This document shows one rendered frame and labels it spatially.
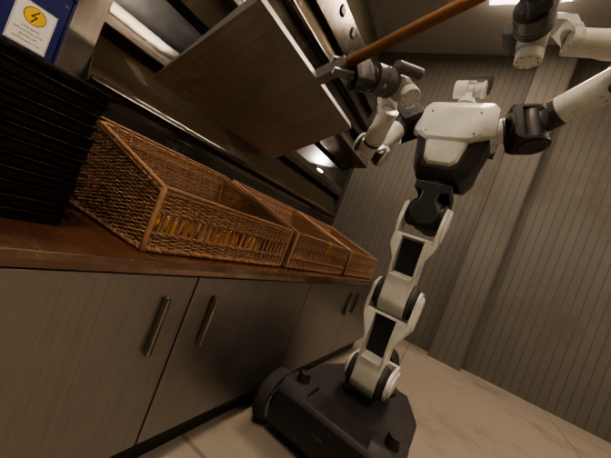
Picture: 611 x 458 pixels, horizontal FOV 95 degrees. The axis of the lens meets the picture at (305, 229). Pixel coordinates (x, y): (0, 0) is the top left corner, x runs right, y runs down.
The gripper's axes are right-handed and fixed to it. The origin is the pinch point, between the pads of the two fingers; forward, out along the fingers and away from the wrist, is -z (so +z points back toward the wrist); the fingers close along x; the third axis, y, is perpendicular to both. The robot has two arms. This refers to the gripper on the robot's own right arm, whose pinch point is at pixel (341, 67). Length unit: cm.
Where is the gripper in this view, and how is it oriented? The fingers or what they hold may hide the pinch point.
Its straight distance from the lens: 91.9
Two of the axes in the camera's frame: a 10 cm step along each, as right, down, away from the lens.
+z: 9.0, 0.3, 4.4
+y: 4.3, -2.8, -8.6
